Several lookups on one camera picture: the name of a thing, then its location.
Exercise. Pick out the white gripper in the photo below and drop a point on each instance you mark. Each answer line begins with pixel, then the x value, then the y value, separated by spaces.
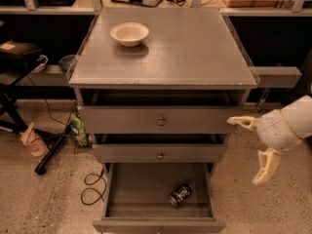
pixel 275 130

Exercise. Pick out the blue pepsi can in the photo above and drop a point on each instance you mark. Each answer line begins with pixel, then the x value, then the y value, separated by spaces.
pixel 180 194

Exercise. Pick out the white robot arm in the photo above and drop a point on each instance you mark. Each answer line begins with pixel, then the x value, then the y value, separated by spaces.
pixel 299 117

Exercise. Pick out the brass top drawer knob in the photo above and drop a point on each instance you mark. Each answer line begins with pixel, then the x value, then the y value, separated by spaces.
pixel 162 122

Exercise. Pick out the brass drawer knob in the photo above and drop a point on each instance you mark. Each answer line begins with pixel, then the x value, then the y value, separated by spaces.
pixel 162 122
pixel 160 156

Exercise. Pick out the brass middle drawer knob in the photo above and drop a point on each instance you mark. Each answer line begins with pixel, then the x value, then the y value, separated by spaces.
pixel 160 156

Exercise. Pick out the grey middle drawer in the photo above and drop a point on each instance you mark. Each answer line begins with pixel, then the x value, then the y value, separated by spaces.
pixel 143 148

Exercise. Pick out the grey drawer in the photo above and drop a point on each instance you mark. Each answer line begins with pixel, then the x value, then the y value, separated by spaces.
pixel 137 112
pixel 143 148
pixel 137 200

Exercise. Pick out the grey drawer cabinet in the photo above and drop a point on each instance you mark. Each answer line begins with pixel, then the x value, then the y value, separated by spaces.
pixel 186 50

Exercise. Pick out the grey top drawer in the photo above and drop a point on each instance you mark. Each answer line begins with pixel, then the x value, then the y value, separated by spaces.
pixel 137 112

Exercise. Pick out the grey bottom drawer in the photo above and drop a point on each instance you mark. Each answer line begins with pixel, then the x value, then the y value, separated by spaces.
pixel 137 200

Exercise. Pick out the white paper bowl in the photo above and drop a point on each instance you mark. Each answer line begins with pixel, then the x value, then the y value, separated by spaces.
pixel 129 34

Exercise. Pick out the green chip bag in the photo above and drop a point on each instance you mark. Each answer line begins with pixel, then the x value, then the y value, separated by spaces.
pixel 81 138

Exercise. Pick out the black stand leg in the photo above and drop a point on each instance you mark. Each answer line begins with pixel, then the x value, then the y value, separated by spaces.
pixel 57 143

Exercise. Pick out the dark blue bowl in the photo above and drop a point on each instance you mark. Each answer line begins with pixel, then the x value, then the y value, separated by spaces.
pixel 67 62

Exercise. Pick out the pink plastic bag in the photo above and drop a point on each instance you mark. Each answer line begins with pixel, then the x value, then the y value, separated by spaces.
pixel 34 143

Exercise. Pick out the white cup on shelf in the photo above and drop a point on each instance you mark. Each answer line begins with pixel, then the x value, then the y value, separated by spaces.
pixel 42 62

